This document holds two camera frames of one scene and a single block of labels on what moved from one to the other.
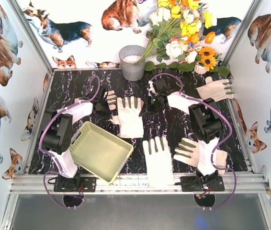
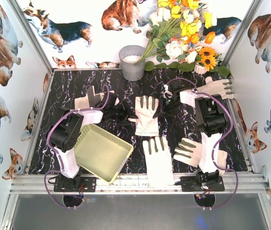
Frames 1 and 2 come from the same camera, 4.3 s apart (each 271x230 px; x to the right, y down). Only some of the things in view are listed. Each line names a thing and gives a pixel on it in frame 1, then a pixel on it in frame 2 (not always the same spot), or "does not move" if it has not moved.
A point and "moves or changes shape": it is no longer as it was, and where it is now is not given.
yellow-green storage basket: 99,152 does not move
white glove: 159,162 does not move
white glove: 198,154 does not move
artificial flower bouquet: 178,29 does not move
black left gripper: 103,103 → 122,111
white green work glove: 129,110 moves or changes shape
